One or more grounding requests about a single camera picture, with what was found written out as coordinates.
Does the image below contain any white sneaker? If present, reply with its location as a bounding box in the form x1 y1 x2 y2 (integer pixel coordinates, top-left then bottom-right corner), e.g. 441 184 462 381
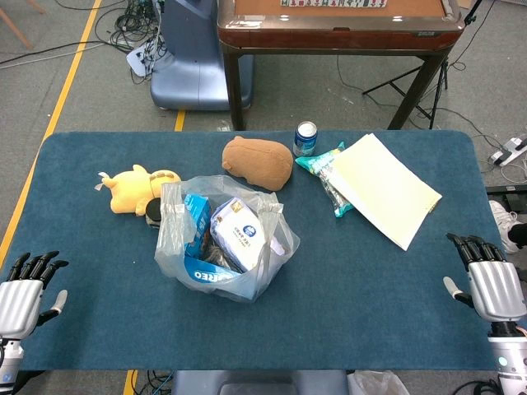
488 200 525 254

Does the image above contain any white power strip with plugs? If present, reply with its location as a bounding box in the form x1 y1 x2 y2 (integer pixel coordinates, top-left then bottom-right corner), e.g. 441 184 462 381
125 39 161 78

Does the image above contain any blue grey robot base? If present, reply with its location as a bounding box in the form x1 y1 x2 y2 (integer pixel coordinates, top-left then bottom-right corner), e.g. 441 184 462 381
149 0 255 112

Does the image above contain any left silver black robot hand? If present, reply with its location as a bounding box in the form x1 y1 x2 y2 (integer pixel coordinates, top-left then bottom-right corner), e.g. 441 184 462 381
0 250 70 341

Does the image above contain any blue white drink can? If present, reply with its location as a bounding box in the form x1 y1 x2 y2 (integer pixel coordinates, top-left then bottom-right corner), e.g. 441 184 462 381
292 120 318 158

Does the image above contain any row of mahjong tiles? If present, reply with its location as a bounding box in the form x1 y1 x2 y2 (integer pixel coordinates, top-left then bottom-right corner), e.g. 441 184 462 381
280 0 388 8

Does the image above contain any blue felt table mat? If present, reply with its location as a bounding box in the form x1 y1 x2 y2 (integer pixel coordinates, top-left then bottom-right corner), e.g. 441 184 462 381
0 130 518 371

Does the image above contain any blue grey robot torso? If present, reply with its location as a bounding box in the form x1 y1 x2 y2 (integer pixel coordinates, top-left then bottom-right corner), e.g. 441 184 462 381
170 369 350 395

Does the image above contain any clear crumpled plastic bag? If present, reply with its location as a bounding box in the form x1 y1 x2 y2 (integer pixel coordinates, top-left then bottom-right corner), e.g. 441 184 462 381
347 369 411 395

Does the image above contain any small blue carton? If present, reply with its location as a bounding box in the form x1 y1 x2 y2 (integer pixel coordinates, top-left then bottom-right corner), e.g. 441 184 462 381
183 193 212 260

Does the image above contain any teal snack packet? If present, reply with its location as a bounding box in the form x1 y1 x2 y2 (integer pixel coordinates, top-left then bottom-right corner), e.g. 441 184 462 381
294 142 357 218

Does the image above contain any black metal floor frame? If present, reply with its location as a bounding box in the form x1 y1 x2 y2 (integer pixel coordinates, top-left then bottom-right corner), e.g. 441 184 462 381
485 185 527 209

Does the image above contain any brown plush capybara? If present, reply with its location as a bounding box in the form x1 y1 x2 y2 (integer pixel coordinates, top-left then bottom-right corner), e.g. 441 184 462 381
222 136 294 193

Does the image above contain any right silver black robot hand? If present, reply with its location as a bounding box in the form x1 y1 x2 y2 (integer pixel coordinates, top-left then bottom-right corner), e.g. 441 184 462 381
442 233 527 326

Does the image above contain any translucent plastic bag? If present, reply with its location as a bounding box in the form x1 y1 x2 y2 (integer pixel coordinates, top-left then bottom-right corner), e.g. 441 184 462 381
154 174 301 304

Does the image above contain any yellow plush toy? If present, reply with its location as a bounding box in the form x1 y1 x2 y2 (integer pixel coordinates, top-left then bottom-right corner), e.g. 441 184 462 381
97 164 183 216

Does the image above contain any pale yellow paper stack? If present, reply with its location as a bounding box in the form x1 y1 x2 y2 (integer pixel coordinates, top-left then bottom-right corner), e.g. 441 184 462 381
330 132 444 252

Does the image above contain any glass jar with black lid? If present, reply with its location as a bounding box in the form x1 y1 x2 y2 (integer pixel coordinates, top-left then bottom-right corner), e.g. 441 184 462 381
144 197 164 230

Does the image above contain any black floor cable tangle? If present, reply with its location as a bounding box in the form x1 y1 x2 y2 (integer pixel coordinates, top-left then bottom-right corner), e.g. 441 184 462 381
93 0 168 86

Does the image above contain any brown mahjong table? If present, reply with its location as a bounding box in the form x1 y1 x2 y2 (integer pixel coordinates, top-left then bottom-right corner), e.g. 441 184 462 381
217 0 462 131

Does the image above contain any white grey power strip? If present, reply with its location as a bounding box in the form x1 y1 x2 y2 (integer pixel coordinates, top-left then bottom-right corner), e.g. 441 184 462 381
489 137 527 167

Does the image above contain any black tripod stand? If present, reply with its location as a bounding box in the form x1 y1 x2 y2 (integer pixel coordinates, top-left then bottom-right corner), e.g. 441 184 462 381
361 0 483 129

